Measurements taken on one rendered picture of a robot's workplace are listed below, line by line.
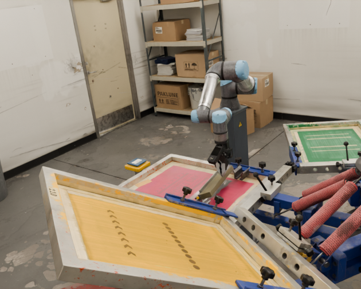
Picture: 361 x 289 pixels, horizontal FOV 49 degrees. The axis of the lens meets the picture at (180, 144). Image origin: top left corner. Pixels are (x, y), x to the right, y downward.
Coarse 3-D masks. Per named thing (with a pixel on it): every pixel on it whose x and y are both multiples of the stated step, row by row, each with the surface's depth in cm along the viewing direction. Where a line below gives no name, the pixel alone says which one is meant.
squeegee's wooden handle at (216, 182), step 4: (232, 168) 233; (228, 172) 226; (216, 176) 225; (220, 176) 221; (224, 176) 220; (212, 180) 220; (216, 180) 216; (220, 180) 215; (224, 180) 219; (208, 184) 216; (212, 184) 212; (216, 184) 210; (220, 184) 213; (208, 188) 208; (212, 188) 206; (216, 188) 208; (204, 192) 205; (208, 192) 202; (212, 192) 203; (200, 196) 205; (204, 196) 204; (208, 196) 203
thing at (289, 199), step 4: (276, 196) 197; (280, 196) 197; (284, 196) 196; (288, 196) 196; (292, 196) 196; (268, 200) 199; (272, 200) 197; (276, 200) 196; (280, 200) 194; (284, 200) 193; (288, 200) 193; (292, 200) 192; (296, 200) 192; (268, 204) 200; (272, 204) 198; (280, 204) 195; (284, 204) 194; (288, 204) 192; (284, 208) 194; (288, 208) 193
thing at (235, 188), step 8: (168, 168) 263; (176, 168) 261; (184, 168) 260; (160, 176) 253; (168, 176) 251; (208, 176) 245; (232, 184) 232; (240, 184) 231; (248, 184) 230; (224, 192) 224; (232, 192) 223; (240, 192) 222
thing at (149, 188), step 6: (156, 180) 248; (162, 180) 247; (144, 186) 242; (150, 186) 241; (156, 186) 240; (144, 192) 235; (150, 192) 234; (192, 192) 228; (198, 192) 228; (192, 198) 222; (210, 198) 219; (228, 198) 217; (210, 204) 214; (222, 204) 212; (228, 204) 212
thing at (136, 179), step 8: (160, 160) 268; (168, 160) 269; (176, 160) 270; (184, 160) 265; (192, 160) 262; (200, 160) 260; (152, 168) 257; (160, 168) 264; (208, 168) 255; (136, 176) 248; (144, 176) 252; (248, 176) 237; (264, 176) 230; (120, 184) 240; (128, 184) 241; (232, 208) 201
